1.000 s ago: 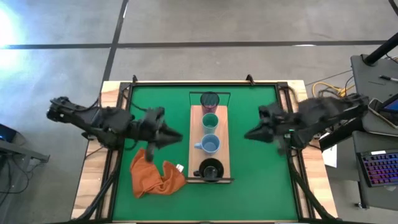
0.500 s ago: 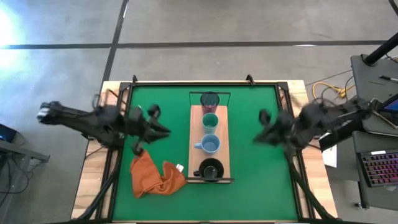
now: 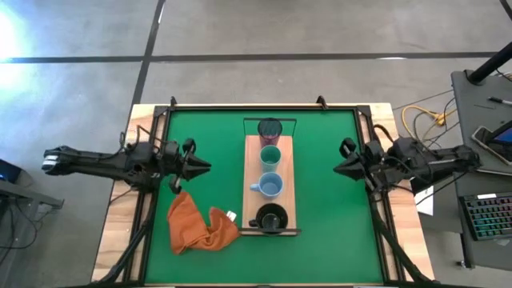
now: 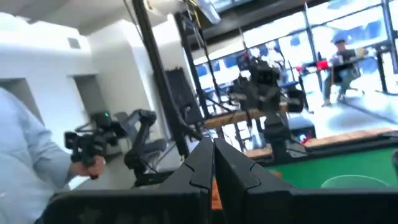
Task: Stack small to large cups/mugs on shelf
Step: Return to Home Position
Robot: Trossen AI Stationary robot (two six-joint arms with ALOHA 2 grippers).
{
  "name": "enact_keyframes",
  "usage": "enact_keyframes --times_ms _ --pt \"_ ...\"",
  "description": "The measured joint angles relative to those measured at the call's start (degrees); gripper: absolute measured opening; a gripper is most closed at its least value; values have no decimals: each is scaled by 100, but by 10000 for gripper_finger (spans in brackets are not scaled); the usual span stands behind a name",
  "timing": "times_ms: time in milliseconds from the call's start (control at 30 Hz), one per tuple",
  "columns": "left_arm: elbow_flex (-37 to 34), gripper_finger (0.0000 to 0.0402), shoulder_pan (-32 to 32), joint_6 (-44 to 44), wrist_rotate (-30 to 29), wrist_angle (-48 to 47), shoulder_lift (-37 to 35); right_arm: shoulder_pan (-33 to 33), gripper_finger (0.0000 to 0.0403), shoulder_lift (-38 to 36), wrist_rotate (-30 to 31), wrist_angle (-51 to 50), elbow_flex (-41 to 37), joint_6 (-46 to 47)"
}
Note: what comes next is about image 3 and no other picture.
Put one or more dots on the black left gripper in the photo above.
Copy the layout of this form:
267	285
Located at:
176	160

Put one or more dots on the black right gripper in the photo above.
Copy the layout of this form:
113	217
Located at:
374	162

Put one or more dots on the teal translucent cup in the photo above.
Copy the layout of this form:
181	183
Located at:
270	158

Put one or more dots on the light blue mug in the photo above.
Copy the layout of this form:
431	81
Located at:
270	186

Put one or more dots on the purple tumbler cup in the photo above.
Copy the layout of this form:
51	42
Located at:
269	132

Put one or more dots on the black mug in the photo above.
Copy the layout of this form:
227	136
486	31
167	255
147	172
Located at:
272	219

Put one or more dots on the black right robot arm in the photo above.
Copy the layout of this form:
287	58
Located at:
440	158

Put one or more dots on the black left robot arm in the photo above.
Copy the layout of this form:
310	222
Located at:
92	160

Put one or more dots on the green table mat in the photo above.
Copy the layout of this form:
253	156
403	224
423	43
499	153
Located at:
336	224

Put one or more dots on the orange cloth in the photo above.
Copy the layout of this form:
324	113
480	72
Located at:
192	228

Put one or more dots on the black clamp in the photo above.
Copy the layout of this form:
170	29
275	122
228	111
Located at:
321	102
173	101

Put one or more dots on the white paper sheet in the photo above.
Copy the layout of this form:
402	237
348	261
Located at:
426	202

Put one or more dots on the grey desk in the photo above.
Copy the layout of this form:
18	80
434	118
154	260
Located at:
480	116

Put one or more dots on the smartphone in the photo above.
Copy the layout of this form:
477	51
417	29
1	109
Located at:
490	147

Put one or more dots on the backlit keyboard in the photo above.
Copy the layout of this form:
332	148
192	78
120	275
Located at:
490	216

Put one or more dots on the tablet with blue screen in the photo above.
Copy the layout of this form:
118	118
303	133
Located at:
503	135

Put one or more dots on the black pen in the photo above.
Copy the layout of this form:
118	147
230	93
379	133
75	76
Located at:
499	101

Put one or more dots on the black pole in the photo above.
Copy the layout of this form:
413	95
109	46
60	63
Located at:
490	66

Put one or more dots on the dark side desk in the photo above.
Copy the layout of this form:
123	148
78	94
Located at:
24	194

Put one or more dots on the blue lit device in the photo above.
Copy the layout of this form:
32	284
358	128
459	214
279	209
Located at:
8	172

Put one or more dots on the black aluminium table frame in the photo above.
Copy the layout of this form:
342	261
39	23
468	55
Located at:
149	240

